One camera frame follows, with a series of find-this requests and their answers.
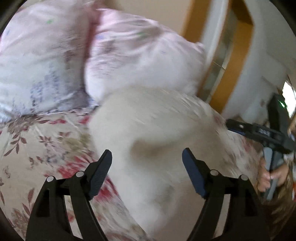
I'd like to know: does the floral bed cover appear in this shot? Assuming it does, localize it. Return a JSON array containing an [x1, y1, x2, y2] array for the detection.
[[1, 109, 259, 240]]

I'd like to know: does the right hand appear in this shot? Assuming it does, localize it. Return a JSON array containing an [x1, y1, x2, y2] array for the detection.
[[256, 157, 289, 192]]

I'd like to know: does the pink tree print pillow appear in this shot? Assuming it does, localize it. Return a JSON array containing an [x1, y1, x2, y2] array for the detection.
[[84, 8, 205, 102]]

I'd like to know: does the wooden framed wall cabinet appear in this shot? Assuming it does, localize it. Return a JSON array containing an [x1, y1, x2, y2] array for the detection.
[[182, 1, 253, 113]]

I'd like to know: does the lavender print pillow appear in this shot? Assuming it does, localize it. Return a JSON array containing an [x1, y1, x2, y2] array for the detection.
[[1, 1, 96, 122]]

